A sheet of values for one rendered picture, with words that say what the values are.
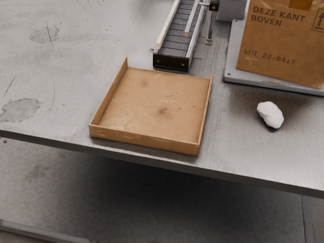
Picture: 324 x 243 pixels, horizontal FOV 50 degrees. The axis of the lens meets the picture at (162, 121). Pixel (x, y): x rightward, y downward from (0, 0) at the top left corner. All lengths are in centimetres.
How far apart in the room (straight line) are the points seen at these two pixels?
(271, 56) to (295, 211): 75
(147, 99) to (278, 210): 81
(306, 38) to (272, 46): 9
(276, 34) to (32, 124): 66
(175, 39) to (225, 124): 35
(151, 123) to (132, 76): 20
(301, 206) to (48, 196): 104
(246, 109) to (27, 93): 59
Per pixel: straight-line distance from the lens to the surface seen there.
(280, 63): 101
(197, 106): 92
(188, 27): 99
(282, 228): 148
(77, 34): 124
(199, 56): 112
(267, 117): 90
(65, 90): 99
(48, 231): 143
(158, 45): 101
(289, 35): 97
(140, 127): 85
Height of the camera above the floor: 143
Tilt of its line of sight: 44 degrees down
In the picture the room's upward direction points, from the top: 2 degrees clockwise
